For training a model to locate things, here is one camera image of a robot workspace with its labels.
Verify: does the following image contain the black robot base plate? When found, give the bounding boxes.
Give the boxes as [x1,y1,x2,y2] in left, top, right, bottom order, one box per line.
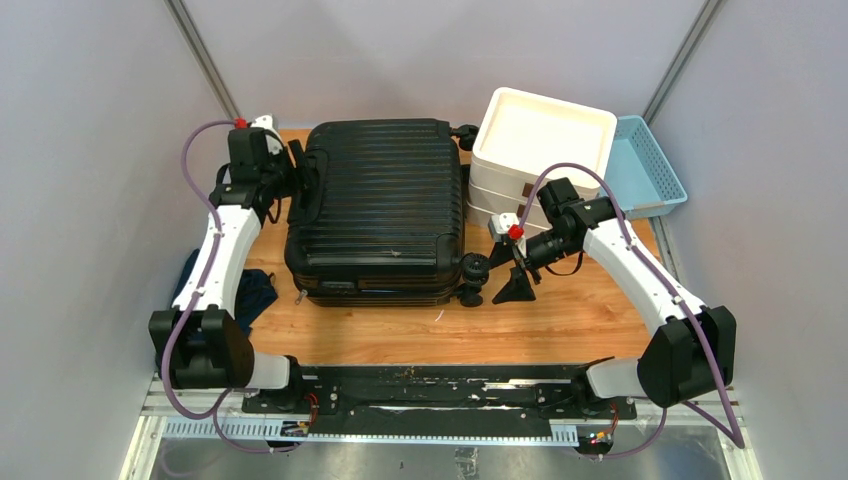
[241,364,637,442]

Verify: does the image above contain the black ribbed hard-shell suitcase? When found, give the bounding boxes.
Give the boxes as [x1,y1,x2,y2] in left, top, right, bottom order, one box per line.
[284,118,489,307]

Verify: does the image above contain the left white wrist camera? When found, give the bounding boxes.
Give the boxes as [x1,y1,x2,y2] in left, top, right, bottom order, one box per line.
[249,114,286,155]

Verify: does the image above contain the right aluminium frame post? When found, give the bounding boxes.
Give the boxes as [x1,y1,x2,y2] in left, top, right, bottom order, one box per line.
[642,0,726,125]

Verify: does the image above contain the light blue plastic basket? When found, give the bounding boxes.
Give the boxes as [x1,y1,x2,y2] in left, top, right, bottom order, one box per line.
[605,115,688,220]

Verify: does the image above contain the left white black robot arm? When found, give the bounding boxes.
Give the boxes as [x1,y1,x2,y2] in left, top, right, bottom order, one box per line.
[148,117,307,420]

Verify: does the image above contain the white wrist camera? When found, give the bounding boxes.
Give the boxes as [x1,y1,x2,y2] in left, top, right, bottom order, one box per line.
[249,114,286,155]
[488,213,526,258]

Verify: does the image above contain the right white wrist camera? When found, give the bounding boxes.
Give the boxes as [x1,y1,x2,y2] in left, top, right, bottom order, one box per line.
[488,213,526,258]

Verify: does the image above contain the white three-drawer storage unit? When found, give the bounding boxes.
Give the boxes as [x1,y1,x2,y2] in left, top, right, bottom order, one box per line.
[466,87,618,227]

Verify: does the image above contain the dark blue cloth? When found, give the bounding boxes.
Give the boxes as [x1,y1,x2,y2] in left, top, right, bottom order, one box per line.
[170,249,279,340]

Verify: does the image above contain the left aluminium frame post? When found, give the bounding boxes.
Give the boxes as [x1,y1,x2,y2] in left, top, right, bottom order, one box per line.
[164,0,241,118]

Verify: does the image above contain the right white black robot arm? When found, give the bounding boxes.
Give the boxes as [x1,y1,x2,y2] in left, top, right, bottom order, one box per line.
[488,178,737,418]

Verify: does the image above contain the aluminium frame post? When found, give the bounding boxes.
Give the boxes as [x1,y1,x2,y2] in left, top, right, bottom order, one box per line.
[642,0,726,125]
[164,0,241,118]

